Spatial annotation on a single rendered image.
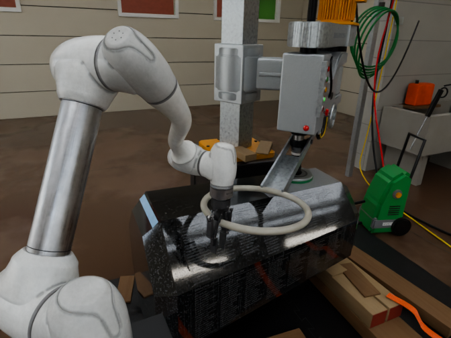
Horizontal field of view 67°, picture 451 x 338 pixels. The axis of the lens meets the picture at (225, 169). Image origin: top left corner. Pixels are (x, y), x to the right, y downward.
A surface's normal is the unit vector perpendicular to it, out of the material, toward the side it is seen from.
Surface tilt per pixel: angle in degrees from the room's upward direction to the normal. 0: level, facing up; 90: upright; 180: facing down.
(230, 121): 90
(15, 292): 57
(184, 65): 90
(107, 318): 67
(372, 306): 0
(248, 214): 45
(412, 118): 90
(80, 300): 4
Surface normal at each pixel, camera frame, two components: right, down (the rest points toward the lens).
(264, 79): -0.18, 0.36
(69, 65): -0.43, -0.05
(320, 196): 0.33, -0.41
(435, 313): 0.03, -0.93
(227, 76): -0.46, 0.33
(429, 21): 0.44, 0.35
